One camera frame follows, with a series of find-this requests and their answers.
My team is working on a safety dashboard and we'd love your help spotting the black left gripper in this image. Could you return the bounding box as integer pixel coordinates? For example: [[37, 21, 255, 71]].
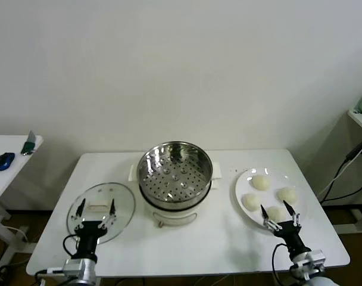
[[70, 197, 117, 260]]

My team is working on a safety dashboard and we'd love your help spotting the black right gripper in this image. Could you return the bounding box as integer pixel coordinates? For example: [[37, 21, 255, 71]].
[[260, 200, 311, 255]]

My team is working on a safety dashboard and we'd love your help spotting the white steamed baozi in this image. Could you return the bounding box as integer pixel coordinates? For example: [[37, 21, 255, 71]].
[[277, 186, 298, 205], [242, 193, 262, 212], [266, 206, 288, 223], [251, 175, 271, 191]]

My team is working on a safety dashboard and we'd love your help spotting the round glass pot lid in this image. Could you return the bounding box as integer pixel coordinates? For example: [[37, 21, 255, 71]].
[[66, 182, 136, 245]]

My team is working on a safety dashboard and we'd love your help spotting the perforated steel steamer basket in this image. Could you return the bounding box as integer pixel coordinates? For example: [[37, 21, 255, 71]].
[[127, 141, 223, 209]]

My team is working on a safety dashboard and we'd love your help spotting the large white plate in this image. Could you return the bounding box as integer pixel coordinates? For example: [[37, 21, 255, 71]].
[[230, 168, 307, 232]]

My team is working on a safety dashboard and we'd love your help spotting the black power adapter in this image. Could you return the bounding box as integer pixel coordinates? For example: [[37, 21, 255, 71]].
[[346, 138, 362, 161]]

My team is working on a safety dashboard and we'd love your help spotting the white side table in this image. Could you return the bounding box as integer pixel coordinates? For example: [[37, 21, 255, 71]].
[[0, 135, 44, 248]]

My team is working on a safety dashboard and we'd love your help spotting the blue computer mouse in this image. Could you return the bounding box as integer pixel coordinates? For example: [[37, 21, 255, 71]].
[[0, 152, 15, 172]]

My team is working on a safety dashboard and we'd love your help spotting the white shelf stand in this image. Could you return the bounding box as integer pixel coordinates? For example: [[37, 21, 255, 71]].
[[332, 108, 362, 239]]

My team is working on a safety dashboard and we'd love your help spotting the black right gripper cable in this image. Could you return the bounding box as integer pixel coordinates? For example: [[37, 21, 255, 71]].
[[271, 243, 291, 286]]

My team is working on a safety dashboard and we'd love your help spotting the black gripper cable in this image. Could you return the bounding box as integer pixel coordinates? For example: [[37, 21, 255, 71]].
[[271, 243, 291, 286], [63, 234, 80, 260]]

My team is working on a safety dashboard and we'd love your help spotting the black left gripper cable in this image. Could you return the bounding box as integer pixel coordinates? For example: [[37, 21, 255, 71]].
[[63, 234, 80, 260]]

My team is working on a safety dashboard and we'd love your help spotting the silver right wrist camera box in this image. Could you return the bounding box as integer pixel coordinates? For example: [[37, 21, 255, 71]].
[[309, 249, 327, 265]]

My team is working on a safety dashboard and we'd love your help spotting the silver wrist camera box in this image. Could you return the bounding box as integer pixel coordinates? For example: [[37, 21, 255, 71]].
[[309, 249, 327, 265], [63, 258, 82, 276]]

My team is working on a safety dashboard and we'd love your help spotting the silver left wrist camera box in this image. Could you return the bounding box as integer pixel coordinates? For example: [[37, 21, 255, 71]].
[[63, 258, 82, 276]]

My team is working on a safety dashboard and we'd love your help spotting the black power cable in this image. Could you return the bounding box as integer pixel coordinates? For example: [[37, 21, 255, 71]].
[[320, 159, 362, 203]]

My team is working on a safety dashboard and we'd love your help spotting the white power cable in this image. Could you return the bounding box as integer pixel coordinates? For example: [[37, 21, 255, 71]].
[[317, 147, 362, 197]]

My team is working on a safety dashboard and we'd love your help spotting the green handled scraper tool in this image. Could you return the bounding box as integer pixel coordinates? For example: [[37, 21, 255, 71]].
[[21, 130, 36, 157]]

